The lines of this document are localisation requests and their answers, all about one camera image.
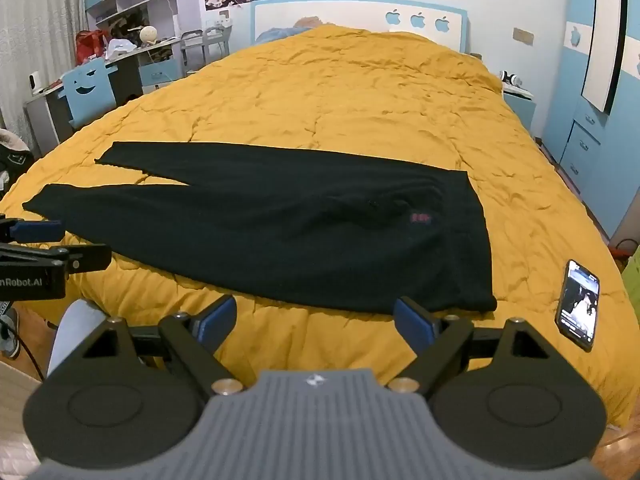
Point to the blue pillow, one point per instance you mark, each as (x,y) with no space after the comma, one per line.
(275,34)

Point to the small white camera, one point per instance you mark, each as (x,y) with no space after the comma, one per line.
(35,82)

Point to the blue chair with smiley cutout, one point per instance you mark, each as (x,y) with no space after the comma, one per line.
(85,85)

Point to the black framed mirror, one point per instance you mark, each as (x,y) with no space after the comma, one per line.
(602,35)

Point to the tan wall plate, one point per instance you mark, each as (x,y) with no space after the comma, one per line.
(523,35)

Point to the green cloth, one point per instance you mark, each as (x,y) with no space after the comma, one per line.
(632,275)

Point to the red bag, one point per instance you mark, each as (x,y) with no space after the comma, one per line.
(91,45)

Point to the blue nightstand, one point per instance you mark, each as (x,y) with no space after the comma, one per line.
(520,107)

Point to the light patterned curtain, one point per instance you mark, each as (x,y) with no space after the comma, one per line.
(40,25)

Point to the black smartphone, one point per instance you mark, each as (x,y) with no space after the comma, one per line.
(579,305)

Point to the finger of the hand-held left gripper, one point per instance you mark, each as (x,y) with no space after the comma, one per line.
(37,231)
(85,258)

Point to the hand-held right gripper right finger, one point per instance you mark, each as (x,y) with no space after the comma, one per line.
(412,321)

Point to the white round lamp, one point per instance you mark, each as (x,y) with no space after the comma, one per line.
(148,34)

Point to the dark jacket with fur trim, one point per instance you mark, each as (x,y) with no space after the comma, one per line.
(15,160)

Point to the blue wardrobe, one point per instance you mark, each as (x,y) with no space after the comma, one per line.
(580,135)

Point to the grey desk with blue drawers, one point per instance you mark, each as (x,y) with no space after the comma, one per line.
(127,76)

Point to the white and blue headboard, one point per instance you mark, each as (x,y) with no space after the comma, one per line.
(350,12)

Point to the white cloth on desk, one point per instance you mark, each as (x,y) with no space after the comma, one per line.
(121,48)

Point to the black pants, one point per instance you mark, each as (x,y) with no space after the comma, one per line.
(275,225)

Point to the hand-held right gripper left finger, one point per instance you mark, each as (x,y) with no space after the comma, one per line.
(216,321)

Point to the white headphones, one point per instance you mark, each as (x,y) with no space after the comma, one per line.
(510,78)

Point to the yellow quilted bed blanket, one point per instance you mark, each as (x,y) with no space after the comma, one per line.
(325,100)

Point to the person's shoe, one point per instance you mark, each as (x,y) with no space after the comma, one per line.
(7,334)

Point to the white chair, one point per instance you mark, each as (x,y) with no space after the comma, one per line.
(207,42)

